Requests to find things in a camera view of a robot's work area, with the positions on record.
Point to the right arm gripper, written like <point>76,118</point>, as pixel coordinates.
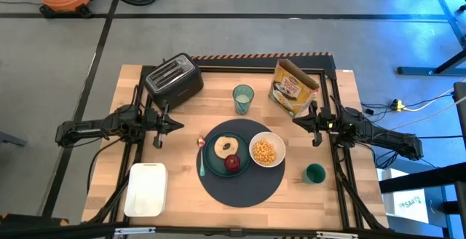
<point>327,124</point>

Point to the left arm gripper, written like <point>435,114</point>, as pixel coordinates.
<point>154,122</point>

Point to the yellow panda cereal box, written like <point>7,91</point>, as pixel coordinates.
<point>287,93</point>

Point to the green mug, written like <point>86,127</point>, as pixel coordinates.
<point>315,175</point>

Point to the beige bagel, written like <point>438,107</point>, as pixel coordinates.
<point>219,151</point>

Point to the red apple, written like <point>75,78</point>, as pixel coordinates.
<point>232,163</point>

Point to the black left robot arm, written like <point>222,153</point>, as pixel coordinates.
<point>83,128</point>

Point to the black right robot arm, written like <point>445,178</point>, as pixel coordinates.
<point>393,140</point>

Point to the white bowl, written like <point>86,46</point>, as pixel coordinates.
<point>280,148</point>

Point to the black two-slot toaster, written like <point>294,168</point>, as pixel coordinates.
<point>174,86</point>

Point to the yellow cereal pieces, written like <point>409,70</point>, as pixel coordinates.
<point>264,152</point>

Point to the dark green plate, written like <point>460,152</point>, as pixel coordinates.
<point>215,166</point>

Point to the teal glass tumbler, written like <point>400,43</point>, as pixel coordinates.
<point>243,100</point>

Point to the white rectangular tray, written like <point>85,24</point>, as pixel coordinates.
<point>145,191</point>

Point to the yellow plug power adapter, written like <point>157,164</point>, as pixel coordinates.
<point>397,105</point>

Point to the round dark grey placemat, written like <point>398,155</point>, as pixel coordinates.
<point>240,191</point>

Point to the black metal stand foot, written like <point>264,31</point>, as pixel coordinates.
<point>418,70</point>

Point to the black desk bar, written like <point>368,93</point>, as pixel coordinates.
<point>418,180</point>

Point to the white printed box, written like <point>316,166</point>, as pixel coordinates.
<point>407,202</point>

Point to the black upright panel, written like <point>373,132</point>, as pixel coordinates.
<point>461,122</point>

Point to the grey furniture foot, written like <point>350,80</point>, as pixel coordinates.
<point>12,139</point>

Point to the black case orange corners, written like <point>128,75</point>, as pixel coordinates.
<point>29,224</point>

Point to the black metal beam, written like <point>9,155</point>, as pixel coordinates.
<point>447,9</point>

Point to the black aluminium table frame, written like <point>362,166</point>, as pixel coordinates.
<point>236,64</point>

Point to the silver metal bracket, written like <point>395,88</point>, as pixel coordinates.
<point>134,231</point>
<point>336,235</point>

